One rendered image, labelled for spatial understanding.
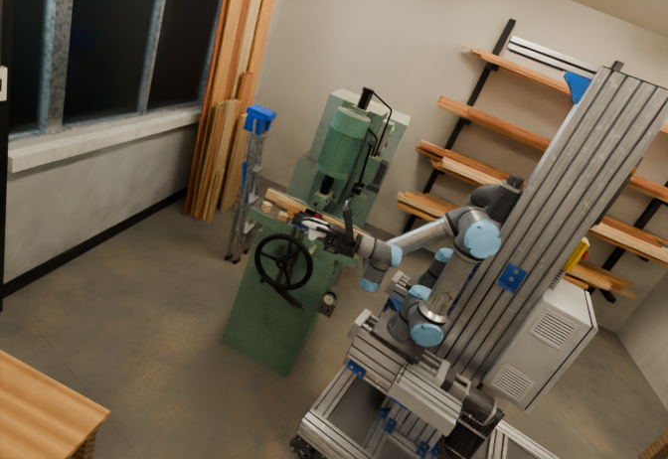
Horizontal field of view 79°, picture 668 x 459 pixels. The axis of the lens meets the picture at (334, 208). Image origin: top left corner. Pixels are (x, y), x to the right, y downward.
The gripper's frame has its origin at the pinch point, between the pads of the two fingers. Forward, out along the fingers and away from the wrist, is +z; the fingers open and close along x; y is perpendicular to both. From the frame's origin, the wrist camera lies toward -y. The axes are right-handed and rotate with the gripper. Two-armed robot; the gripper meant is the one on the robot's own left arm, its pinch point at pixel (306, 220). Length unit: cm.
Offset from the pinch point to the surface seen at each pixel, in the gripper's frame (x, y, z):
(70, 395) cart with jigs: -24, 75, 53
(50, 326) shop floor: 52, 117, 102
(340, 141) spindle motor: 59, -22, -5
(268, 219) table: 62, 27, 15
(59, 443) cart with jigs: -39, 77, 47
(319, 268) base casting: 56, 41, -18
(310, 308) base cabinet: 58, 65, -21
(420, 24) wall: 286, -125, -52
